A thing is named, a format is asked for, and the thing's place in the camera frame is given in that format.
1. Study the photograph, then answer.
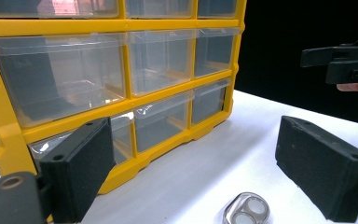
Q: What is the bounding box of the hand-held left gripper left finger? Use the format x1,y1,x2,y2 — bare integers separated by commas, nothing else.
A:
39,116,117,224

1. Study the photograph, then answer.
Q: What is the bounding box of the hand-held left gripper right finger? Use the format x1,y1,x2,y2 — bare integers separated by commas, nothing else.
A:
274,115,358,223

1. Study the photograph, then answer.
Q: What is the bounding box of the small silver metal object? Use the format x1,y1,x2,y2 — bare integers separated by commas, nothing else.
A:
222,191,271,224

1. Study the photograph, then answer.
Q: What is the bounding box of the clear plastic drawer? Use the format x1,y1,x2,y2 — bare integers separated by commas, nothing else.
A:
133,91,193,153

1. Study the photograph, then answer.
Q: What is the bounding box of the yellow black drawer organizer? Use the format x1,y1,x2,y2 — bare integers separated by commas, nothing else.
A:
0,0,248,195

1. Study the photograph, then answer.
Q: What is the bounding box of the black curtain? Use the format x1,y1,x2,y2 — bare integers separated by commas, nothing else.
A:
234,0,358,127

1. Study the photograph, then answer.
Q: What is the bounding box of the set of clear drawers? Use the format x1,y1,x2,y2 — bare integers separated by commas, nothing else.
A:
0,0,241,166

